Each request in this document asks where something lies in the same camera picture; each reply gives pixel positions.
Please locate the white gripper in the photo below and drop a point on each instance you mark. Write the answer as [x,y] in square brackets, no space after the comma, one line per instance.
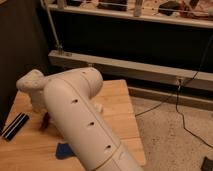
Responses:
[38,105]

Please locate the black box on floor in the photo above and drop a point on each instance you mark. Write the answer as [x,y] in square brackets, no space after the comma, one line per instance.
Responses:
[207,164]

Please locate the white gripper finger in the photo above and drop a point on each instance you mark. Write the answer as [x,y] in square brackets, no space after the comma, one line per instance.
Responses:
[98,107]

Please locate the black striped rectangular block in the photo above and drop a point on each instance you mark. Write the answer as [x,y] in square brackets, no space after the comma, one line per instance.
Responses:
[15,126]

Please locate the blue cloth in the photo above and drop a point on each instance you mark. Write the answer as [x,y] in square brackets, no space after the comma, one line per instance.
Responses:
[63,151]

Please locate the wooden shelf with clutter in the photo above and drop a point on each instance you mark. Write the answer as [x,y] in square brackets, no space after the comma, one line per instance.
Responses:
[194,13]

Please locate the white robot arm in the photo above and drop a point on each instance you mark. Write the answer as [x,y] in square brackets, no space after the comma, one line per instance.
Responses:
[66,96]

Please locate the metal pole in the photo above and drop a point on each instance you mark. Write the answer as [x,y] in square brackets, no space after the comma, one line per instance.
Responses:
[58,45]

